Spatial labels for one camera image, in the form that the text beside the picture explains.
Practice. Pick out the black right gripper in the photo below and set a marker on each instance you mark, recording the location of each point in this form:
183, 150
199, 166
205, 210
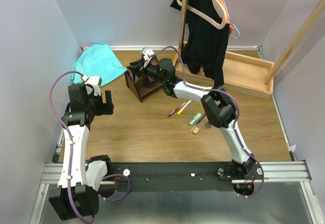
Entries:
137, 66

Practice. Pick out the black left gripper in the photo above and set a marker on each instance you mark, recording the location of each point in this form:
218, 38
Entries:
105, 108

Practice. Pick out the red marker pen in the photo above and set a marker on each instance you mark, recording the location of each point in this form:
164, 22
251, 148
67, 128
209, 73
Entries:
176, 110

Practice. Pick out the white yellow marker pen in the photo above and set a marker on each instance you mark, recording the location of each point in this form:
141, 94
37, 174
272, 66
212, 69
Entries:
184, 107

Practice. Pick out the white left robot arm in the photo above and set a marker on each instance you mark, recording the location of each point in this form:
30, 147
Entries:
76, 195

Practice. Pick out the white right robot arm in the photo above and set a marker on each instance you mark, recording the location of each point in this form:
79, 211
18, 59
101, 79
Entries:
219, 108

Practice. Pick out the dark wooden desk organizer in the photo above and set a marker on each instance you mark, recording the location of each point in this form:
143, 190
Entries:
141, 85

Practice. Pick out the turquoise t-shirt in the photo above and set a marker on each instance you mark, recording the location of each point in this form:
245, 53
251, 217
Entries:
100, 60

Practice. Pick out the black hanging garment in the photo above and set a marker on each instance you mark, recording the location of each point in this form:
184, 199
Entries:
206, 45

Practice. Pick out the green highlighter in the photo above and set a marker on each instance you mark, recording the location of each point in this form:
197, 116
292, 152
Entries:
195, 118

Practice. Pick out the tan eraser block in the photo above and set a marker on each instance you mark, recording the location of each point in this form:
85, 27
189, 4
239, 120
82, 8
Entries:
196, 130

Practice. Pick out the beige wooden hanger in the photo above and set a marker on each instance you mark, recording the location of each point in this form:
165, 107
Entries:
218, 8

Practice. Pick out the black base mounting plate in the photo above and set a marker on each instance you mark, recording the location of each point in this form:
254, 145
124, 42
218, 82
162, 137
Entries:
183, 176

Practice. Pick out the blue ink bottle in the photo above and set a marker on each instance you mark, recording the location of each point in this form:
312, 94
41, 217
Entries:
209, 125

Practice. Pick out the orange plastic hanger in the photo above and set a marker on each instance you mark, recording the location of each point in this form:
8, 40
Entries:
221, 3

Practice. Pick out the wooden clothes rack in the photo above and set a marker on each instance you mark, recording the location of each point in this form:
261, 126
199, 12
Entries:
246, 74

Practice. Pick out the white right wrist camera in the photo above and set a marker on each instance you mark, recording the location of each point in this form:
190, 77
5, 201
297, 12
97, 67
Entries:
147, 54

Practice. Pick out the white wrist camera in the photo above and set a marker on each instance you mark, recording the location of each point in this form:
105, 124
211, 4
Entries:
147, 54
93, 83

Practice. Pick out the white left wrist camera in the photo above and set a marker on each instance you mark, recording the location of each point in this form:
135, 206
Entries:
93, 83

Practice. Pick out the light blue wire hanger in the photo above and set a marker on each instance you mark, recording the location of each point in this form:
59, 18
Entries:
234, 31

